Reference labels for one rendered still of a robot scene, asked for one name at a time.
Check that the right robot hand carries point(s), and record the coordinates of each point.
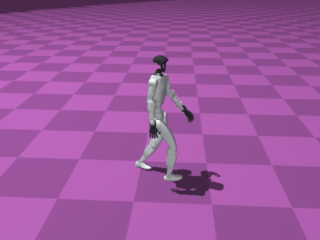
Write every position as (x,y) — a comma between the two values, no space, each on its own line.
(153,130)

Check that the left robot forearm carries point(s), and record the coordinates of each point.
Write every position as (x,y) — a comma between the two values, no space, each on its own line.
(177,102)

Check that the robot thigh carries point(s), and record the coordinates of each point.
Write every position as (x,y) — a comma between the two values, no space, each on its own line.
(154,142)
(166,134)

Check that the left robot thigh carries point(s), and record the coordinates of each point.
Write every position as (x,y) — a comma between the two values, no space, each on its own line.
(154,142)

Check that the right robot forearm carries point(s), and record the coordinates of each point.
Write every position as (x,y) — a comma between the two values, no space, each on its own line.
(151,111)

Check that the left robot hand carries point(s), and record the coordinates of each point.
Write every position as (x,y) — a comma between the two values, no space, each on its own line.
(188,113)

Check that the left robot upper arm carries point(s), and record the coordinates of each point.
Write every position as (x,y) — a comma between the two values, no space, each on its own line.
(169,91)

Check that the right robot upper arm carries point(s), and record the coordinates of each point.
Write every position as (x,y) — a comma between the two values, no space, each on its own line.
(152,84)

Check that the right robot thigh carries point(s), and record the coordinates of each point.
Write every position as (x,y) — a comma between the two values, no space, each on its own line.
(166,134)

